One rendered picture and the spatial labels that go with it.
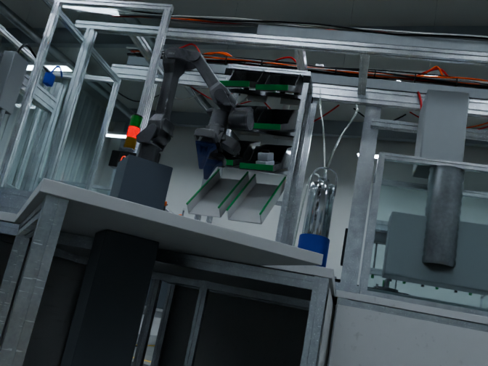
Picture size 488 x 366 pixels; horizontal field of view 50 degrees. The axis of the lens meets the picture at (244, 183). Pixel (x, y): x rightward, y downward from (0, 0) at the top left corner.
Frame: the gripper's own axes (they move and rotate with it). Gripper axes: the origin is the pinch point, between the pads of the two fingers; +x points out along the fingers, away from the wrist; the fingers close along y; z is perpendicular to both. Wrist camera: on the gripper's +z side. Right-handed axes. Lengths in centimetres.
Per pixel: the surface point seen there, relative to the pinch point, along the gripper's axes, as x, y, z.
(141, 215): 28.5, -29.7, -0.6
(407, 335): 17, 100, 72
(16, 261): 35, 29, -65
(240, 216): -0.4, 41.1, 3.9
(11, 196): 11, 33, -80
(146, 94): -54, 54, -55
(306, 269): 18.1, 25.6, 32.2
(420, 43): -121, 82, 60
